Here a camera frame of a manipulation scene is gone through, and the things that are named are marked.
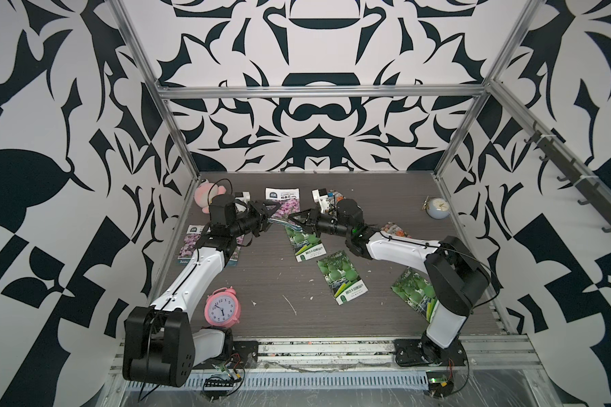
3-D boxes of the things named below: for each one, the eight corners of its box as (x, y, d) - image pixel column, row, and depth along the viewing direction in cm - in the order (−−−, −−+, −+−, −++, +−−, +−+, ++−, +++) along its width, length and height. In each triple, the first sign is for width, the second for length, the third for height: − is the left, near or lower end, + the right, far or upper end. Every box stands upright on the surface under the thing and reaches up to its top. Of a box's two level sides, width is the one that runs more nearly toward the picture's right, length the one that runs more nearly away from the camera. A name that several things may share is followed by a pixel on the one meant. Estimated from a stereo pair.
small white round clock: (428, 219, 107) (432, 212, 103) (422, 204, 112) (426, 197, 108) (447, 219, 107) (453, 212, 103) (441, 204, 112) (446, 197, 108)
